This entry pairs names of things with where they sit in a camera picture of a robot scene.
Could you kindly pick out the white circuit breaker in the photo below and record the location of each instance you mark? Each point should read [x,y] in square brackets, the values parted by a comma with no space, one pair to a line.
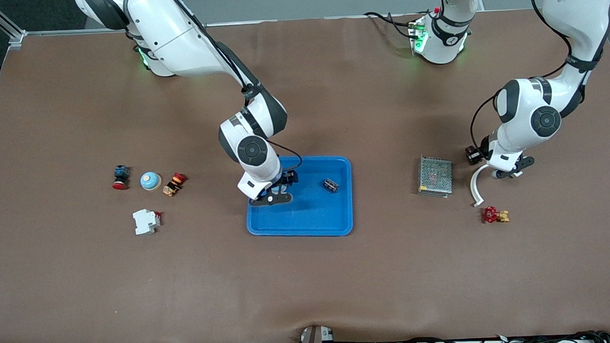
[145,221]

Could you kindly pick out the blue plastic tray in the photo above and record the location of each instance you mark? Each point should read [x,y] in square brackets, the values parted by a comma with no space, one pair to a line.
[311,217]

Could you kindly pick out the red yellow push button switch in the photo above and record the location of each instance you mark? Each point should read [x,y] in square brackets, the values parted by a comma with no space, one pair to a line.
[173,185]

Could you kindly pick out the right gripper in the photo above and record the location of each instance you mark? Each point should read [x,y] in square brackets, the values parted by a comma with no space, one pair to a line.
[288,177]

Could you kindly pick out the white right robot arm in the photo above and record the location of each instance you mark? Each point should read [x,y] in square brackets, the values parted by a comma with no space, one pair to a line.
[178,39]

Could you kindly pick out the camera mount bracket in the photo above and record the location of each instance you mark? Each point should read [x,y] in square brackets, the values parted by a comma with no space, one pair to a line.
[313,341]

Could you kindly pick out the brown table mat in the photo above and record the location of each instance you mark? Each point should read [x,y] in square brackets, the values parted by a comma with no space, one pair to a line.
[308,273]

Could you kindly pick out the red emergency stop button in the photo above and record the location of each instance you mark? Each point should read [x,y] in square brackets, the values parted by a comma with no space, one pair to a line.
[121,175]

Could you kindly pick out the metal mesh power supply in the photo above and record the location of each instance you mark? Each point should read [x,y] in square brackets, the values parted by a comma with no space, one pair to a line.
[435,177]

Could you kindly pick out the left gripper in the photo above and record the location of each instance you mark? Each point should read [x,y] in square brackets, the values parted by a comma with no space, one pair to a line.
[473,155]

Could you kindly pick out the large dark electrolytic capacitor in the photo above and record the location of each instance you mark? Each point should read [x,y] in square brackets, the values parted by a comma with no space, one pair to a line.
[473,153]

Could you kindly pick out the aluminium frame profile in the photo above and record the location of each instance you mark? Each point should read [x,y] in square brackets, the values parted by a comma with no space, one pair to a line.
[5,20]

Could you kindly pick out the small dark electrolytic capacitor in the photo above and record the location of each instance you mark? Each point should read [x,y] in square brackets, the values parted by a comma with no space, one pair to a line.
[331,186]

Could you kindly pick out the white curved plastic bracket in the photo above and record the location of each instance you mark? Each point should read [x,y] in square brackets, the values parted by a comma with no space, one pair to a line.
[474,188]

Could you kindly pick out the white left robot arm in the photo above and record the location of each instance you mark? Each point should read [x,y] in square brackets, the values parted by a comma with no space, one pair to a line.
[528,113]

